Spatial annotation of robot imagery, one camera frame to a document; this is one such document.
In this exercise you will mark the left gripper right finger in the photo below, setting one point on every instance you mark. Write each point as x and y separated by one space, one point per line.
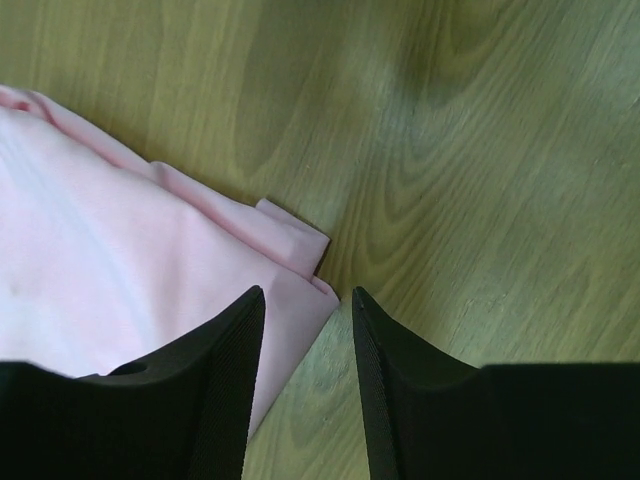
428 415

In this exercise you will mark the pink t shirt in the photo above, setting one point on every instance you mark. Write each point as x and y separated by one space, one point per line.
106 257

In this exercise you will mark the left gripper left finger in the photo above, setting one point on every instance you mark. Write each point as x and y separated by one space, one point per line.
180 412

